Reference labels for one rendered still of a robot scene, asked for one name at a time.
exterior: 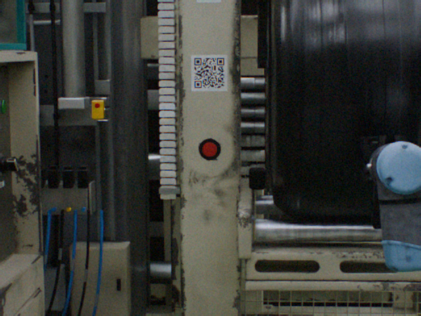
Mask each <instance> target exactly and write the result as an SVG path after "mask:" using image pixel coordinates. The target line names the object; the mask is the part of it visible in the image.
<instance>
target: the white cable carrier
mask: <svg viewBox="0 0 421 316"><path fill-rule="evenodd" d="M158 2H161V3H159V9H160V10H161V11H159V17H161V18H162V19H160V20H159V25H161V27H159V33H163V34H160V35H159V40H161V42H160V43H159V49H163V50H160V51H159V56H164V57H161V58H160V59H159V63H160V64H163V65H160V66H159V71H160V72H162V73H160V74H159V79H163V80H161V81H160V82H159V86H161V87H162V88H160V90H159V94H160V95H162V96H160V97H159V101H160V102H163V103H161V104H160V105H159V109H163V110H162V111H160V117H162V119H160V124H161V125H162V126H161V127H160V132H162V134H160V139H161V140H162V142H161V143H160V147H162V149H161V150H160V154H161V155H162V156H161V157H160V161H161V162H162V164H161V170H162V171H161V177H162V178H161V184H162V186H161V188H180V185H178V183H177V181H178V176H177V173H178V170H177V168H176V167H177V166H178V162H177V161H176V159H177V158H178V155H177V154H176V152H177V151H178V148H177V147H176V145H177V144H178V141H177V139H176V137H177V132H176V131H175V130H177V125H176V124H175V123H177V118H176V117H175V116H176V115H177V110H176V109H175V108H176V107H177V103H176V102H175V101H176V100H177V96H176V95H175V93H177V90H178V89H179V84H178V83H177V81H176V80H173V79H175V78H177V74H176V73H175V72H174V71H177V66H176V65H173V63H176V58H175V57H172V56H176V50H174V49H175V48H176V42H174V40H176V35H174V33H176V28H175V27H172V26H175V25H176V21H175V20H173V19H172V18H176V13H175V12H174V11H175V10H176V6H175V4H173V3H175V2H176V0H158ZM168 56H169V57H168ZM173 86H175V87H173ZM161 199H176V194H161Z"/></svg>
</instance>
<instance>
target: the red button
mask: <svg viewBox="0 0 421 316"><path fill-rule="evenodd" d="M216 151H217V148H216V146H215V145H214V144H213V143H207V144H205V145H204V146H203V153H204V155H206V156H208V157H212V156H213V155H215V154H216Z"/></svg>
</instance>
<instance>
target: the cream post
mask: <svg viewBox="0 0 421 316"><path fill-rule="evenodd" d="M192 55H227V91H192V90H191V56H192ZM178 84H179V154H180V288H181V316H241V259H240V258H238V221H237V216H238V207H239V202H240V201H241V0H221V3H197V0H178ZM207 143H213V144H214V145H215V146H216V148H217V151H216V154H215V155H213V156H212V157H208V156H206V155H204V153H203V146H204V145H205V144H207Z"/></svg>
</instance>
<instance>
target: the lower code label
mask: <svg viewBox="0 0 421 316"><path fill-rule="evenodd" d="M191 90H192V91H227V55H192V56H191Z"/></svg>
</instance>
